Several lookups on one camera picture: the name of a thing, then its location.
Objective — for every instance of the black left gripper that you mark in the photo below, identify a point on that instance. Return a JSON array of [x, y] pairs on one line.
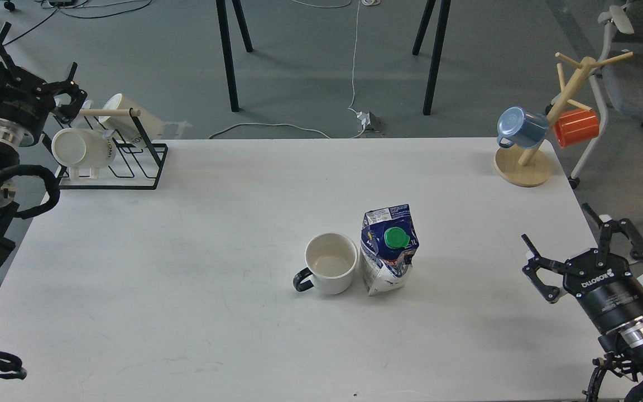
[[22, 104]]

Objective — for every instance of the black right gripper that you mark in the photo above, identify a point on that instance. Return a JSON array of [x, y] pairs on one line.
[[612, 296]]

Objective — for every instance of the blue white milk carton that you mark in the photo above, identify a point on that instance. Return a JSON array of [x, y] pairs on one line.
[[388, 245]]

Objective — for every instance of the white mug black handle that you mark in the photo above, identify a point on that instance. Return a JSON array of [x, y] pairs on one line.
[[331, 259]]

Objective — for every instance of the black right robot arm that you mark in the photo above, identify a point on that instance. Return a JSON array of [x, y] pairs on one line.
[[623, 348]]

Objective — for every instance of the white cup on rack front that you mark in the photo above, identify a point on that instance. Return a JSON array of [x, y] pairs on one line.
[[83, 152]]

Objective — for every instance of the orange plastic cup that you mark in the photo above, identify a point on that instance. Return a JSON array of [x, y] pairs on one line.
[[576, 126]]

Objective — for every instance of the blue plastic cup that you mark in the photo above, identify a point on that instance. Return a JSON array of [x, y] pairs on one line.
[[516, 126]]

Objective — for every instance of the wooden mug tree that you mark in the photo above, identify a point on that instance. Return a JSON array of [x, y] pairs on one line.
[[530, 167]]

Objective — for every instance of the grey office chair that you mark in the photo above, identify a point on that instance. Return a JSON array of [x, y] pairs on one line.
[[620, 84]]

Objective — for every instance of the white power plug adapter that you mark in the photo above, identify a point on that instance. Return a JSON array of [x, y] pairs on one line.
[[368, 122]]

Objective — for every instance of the black table leg right pair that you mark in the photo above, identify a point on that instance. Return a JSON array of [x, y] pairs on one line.
[[437, 48]]

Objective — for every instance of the black wire cup rack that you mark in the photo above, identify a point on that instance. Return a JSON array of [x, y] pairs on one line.
[[139, 162]]

